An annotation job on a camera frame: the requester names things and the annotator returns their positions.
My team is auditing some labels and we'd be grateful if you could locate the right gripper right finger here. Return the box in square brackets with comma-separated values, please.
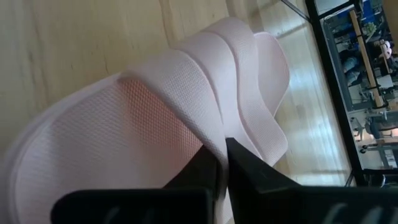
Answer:
[225, 137, 398, 224]

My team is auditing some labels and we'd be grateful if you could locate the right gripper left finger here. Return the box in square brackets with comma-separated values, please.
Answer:
[50, 144, 224, 224]

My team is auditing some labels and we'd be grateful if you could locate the pink foam slide sandal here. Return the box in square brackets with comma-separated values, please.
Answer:
[0, 16, 292, 224]

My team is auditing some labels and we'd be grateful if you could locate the black aluminium rig frame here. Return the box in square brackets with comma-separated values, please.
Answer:
[304, 0, 398, 189]

